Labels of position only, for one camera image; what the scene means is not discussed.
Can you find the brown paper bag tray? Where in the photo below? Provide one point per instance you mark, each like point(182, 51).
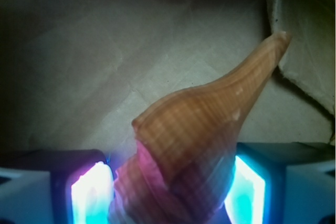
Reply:
point(75, 73)

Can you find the orange spiral sea shell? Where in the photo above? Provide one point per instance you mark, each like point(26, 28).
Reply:
point(183, 167)

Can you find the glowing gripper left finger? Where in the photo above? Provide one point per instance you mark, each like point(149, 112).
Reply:
point(44, 186)

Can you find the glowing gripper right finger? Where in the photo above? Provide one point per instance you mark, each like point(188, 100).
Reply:
point(282, 183)

